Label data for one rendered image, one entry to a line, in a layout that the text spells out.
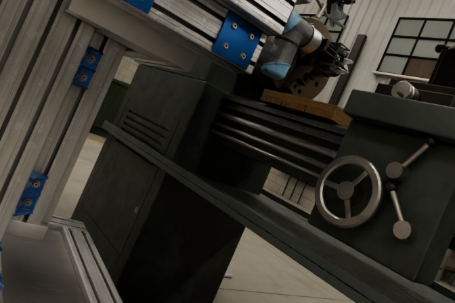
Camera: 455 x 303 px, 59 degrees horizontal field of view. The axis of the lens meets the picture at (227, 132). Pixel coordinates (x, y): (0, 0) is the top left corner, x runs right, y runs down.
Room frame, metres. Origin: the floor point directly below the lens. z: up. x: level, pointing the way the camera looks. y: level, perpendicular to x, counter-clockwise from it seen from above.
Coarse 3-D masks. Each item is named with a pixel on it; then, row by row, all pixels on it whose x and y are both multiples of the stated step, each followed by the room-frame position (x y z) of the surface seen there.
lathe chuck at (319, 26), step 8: (320, 24) 1.47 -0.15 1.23; (320, 32) 1.48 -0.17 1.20; (328, 32) 1.51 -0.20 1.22; (272, 40) 1.40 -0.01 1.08; (296, 56) 1.44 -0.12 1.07; (296, 64) 1.57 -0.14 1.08; (304, 64) 1.54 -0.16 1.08; (288, 72) 1.44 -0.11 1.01; (264, 80) 1.47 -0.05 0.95; (272, 80) 1.42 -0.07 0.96; (280, 80) 1.43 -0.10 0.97; (312, 80) 1.52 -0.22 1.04; (320, 80) 1.55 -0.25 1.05; (264, 88) 1.51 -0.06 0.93; (272, 88) 1.46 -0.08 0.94; (304, 88) 1.51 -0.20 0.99; (312, 88) 1.53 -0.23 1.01; (320, 88) 1.56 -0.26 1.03; (304, 96) 1.52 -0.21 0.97; (312, 96) 1.54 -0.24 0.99
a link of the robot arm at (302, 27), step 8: (296, 16) 1.14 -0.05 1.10; (288, 24) 1.13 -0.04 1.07; (296, 24) 1.14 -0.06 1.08; (304, 24) 1.16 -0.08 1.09; (288, 32) 1.15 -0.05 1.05; (296, 32) 1.15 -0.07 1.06; (304, 32) 1.16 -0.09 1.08; (312, 32) 1.18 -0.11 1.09; (296, 40) 1.15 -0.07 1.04; (304, 40) 1.18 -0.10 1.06
